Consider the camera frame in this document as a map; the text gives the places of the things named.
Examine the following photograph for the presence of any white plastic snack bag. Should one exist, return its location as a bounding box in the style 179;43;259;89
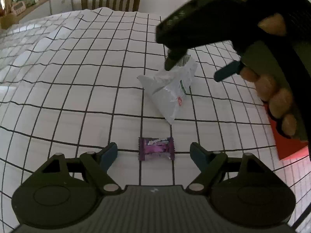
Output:
138;54;198;124

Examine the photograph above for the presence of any right hand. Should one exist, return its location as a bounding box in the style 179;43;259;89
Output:
239;13;310;142

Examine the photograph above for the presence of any purple candy wrapper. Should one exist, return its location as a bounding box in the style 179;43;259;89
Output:
139;137;175;161

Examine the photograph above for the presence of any red white cardboard box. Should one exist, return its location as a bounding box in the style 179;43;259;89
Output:
268;116;309;160

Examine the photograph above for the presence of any white grid tablecloth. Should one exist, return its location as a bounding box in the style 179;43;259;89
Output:
1;8;310;232

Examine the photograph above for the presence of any wooden sideboard with clutter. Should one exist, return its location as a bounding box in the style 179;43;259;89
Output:
1;0;73;29

